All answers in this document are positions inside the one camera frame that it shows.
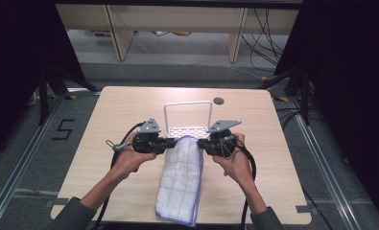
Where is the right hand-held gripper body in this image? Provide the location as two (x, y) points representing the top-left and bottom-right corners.
(206, 120), (243, 157)

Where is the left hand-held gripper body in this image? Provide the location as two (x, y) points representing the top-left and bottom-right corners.
(132, 118), (166, 156)

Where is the white cloth with purple edge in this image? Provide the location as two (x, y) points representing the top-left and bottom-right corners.
(154, 134), (205, 228)

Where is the white wire rack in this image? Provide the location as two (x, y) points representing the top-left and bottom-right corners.
(163, 100), (214, 140)

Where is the person's left hand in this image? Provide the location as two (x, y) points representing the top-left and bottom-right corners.
(111, 132), (157, 180)

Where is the person's right hand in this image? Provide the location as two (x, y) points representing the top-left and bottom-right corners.
(213, 133), (252, 185)

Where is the black metal stand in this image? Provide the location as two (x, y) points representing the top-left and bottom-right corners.
(257, 63), (314, 127)
(37, 63), (101, 127)

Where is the beige wooden desk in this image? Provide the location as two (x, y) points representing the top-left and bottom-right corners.
(56, 3), (300, 63)

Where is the black curtain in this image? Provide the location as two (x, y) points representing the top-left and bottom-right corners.
(273, 0), (379, 221)
(0, 0), (86, 161)

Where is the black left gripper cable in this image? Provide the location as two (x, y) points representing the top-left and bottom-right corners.
(92, 121), (147, 230)

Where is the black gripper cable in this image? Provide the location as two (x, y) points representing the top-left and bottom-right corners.
(236, 139), (258, 230)
(92, 121), (147, 230)

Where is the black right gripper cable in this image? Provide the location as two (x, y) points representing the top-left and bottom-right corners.
(236, 139), (258, 230)

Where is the white floor cable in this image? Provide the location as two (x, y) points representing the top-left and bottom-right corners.
(222, 63), (266, 81)

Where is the aluminium floor rail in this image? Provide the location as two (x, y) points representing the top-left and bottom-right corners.
(288, 95), (364, 230)
(0, 95), (65, 230)

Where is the bundle of black cables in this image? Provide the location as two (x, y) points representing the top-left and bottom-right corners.
(241, 8), (289, 73)

